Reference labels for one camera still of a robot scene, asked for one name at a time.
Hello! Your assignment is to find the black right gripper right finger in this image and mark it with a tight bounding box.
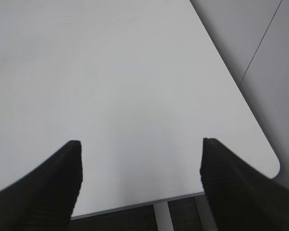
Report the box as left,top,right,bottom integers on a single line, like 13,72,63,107
200,138,289,231

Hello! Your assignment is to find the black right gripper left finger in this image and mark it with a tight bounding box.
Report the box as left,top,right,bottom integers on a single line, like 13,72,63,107
0,141,83,231

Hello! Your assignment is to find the white table leg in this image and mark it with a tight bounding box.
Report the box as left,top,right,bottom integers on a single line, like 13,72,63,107
153,202,174,231

